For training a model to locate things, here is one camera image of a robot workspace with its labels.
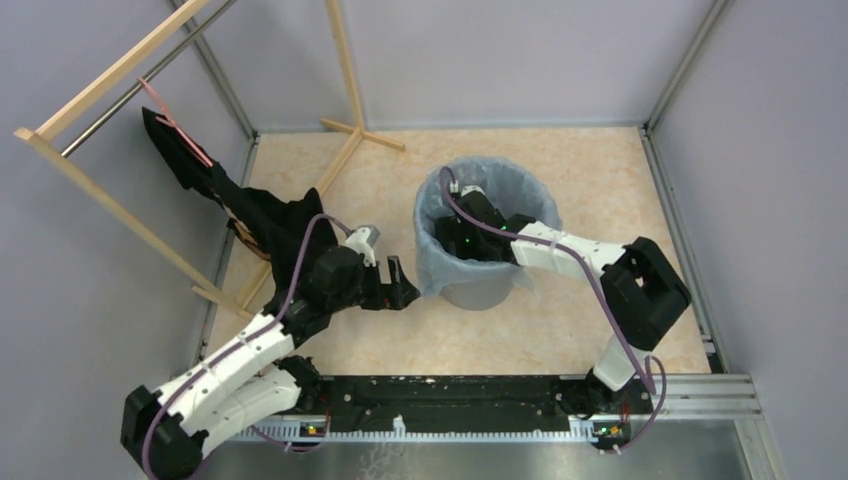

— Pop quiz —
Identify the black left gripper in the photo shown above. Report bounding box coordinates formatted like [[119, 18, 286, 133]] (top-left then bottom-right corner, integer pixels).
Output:
[[329, 255, 419, 313]]

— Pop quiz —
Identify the grey plastic trash bin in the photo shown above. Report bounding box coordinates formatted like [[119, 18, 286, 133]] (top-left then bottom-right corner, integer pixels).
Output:
[[414, 156, 563, 313]]

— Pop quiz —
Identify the light blue plastic trash bag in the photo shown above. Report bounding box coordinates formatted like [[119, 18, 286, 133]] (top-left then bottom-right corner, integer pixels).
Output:
[[413, 155, 563, 299]]

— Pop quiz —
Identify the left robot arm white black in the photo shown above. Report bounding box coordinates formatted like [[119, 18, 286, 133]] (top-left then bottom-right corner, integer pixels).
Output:
[[120, 246, 420, 479]]

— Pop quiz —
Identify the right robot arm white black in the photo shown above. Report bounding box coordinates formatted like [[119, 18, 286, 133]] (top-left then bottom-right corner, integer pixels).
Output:
[[435, 187, 692, 416]]

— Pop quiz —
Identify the black cloth garment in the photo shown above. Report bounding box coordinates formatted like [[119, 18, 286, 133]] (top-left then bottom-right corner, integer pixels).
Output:
[[142, 107, 350, 289]]

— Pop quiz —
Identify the pink clothes hanger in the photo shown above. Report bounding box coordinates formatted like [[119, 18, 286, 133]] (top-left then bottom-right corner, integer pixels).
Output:
[[137, 77, 213, 168]]

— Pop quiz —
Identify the metal rack rod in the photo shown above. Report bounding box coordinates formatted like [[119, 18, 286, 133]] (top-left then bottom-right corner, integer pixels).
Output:
[[61, 0, 236, 157]]

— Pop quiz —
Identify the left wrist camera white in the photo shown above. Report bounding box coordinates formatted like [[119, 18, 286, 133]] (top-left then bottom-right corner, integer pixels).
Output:
[[344, 225, 380, 267]]

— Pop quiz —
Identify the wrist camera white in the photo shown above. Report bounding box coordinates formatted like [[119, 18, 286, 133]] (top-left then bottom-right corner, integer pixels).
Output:
[[460, 185, 486, 199], [344, 225, 380, 267]]

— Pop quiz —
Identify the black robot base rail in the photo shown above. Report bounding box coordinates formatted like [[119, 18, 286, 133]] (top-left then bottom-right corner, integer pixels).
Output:
[[274, 356, 653, 436]]

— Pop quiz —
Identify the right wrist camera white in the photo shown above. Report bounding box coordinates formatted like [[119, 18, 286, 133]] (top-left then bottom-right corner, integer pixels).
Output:
[[460, 185, 486, 199]]

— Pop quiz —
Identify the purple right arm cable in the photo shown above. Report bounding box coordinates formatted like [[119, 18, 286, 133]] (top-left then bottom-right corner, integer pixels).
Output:
[[438, 165, 668, 455]]

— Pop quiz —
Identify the aluminium corner frame post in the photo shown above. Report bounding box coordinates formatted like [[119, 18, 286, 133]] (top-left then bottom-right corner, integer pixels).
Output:
[[643, 0, 734, 137]]

